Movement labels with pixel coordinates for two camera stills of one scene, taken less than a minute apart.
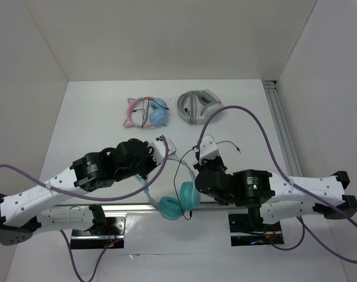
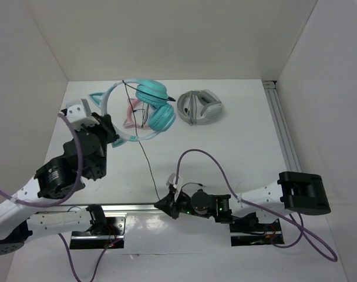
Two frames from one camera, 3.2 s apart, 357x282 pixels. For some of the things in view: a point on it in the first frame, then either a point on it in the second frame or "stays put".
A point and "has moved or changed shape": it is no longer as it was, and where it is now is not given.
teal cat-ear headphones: (172, 208) has moved or changed shape
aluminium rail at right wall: (286, 141) stays put
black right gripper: (218, 159) to (167, 204)
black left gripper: (152, 164) to (105, 126)
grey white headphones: (196, 107) stays put
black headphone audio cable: (190, 214) to (138, 137)
